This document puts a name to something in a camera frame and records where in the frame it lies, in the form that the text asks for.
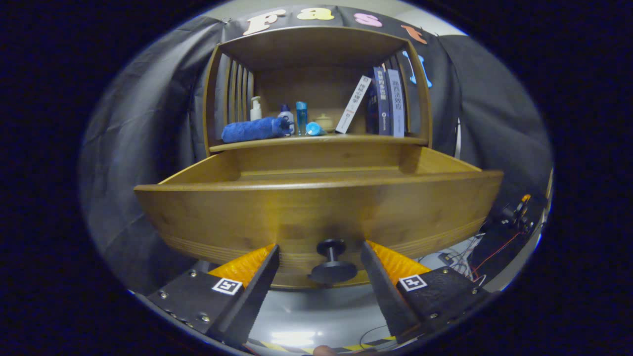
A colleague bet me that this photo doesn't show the white book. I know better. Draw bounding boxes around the white book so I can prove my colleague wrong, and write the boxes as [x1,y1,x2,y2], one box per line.
[335,75,372,134]

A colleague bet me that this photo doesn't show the black backdrop cloth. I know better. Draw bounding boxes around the black backdrop cloth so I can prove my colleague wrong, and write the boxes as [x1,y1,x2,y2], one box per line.
[79,5,553,297]

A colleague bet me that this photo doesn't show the wooden countertop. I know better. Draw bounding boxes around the wooden countertop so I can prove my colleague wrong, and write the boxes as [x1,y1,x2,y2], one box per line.
[209,133,429,153]

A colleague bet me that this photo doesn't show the wooden drawer with black knob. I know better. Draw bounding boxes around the wooden drawer with black knob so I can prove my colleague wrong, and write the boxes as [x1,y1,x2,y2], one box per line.
[134,145,504,290]

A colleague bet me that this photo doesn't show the dark blue book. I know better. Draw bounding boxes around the dark blue book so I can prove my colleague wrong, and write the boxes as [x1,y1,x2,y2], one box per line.
[368,66,392,136]

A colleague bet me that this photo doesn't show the pale grey book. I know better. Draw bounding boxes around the pale grey book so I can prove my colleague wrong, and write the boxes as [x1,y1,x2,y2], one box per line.
[386,69,406,138]

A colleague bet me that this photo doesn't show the bundle of floor cables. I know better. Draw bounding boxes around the bundle of floor cables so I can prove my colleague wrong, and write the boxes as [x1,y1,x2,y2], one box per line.
[418,230,525,287]

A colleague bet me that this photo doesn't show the white bottle with blue cap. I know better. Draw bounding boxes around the white bottle with blue cap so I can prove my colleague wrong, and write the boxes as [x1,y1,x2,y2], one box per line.
[278,104,295,135]

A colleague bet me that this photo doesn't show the wooden cabinet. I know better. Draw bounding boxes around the wooden cabinet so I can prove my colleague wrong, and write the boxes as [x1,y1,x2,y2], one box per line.
[202,26,434,158]

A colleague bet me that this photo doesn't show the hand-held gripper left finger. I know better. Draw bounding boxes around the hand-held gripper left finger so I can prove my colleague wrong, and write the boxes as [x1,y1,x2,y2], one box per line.
[134,244,280,348]

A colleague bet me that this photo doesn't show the folded blue towel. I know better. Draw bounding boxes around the folded blue towel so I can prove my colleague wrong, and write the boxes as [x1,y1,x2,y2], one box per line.
[221,116,292,144]

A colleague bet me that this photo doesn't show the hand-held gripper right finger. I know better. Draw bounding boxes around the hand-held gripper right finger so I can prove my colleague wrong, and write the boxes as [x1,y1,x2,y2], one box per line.
[361,241,490,344]

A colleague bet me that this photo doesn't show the black device with orange tip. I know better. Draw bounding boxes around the black device with orange tip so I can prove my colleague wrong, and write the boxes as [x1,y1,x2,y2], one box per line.
[502,194,535,233]

